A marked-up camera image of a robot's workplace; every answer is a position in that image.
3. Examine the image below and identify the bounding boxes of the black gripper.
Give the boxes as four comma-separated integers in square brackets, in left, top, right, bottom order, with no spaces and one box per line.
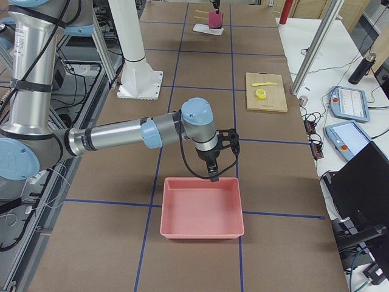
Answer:
[196,148,220,182]

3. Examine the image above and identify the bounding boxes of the pink grey wiping cloth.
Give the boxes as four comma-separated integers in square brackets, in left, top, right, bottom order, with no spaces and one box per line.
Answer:
[208,11,223,29]

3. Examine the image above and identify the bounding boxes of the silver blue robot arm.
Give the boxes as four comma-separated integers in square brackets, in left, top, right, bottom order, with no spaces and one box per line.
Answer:
[1,1,221,181]

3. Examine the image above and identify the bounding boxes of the white rectangular plate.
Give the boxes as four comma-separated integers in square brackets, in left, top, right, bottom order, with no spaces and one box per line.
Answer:
[193,23,224,36]

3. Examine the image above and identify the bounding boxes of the pink plastic tray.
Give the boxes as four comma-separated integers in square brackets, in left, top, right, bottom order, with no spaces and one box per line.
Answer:
[160,177,244,239]

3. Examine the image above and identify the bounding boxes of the red cylinder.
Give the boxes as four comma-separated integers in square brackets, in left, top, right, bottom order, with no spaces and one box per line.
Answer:
[279,0,294,25]

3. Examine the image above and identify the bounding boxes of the yellow lemon slices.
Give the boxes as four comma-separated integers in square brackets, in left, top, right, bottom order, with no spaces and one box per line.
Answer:
[255,89,267,100]

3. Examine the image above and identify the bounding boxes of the bamboo cutting board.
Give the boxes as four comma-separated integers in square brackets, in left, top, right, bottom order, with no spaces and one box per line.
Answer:
[246,72,287,113]

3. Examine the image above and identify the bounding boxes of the yellow plastic knife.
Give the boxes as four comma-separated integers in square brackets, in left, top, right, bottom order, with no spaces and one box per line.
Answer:
[251,82,278,87]

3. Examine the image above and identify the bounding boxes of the near teach pendant tablet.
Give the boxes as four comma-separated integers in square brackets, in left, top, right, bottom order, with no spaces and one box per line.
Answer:
[325,120,372,161]

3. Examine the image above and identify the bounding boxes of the teach pendant tablet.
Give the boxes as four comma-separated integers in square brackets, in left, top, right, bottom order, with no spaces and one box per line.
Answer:
[329,86,370,123]
[325,120,372,161]

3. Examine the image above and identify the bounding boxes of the black monitor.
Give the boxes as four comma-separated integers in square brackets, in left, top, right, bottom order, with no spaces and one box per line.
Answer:
[323,142,388,227]

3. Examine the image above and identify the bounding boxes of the far teach pendant tablet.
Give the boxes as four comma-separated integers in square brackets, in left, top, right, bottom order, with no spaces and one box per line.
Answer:
[329,86,370,123]

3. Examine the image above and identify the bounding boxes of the black thermos bottle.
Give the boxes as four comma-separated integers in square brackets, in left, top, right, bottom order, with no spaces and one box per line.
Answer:
[348,52,377,85]

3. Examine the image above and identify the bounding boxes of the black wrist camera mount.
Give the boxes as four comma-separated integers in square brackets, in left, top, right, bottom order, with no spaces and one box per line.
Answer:
[216,128,240,156]

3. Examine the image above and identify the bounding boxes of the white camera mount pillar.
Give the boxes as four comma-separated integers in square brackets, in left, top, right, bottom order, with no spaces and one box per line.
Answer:
[109,0,164,100]

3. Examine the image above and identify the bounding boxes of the aluminium frame post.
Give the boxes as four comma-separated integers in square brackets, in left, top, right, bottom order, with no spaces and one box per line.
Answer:
[291,0,345,96]

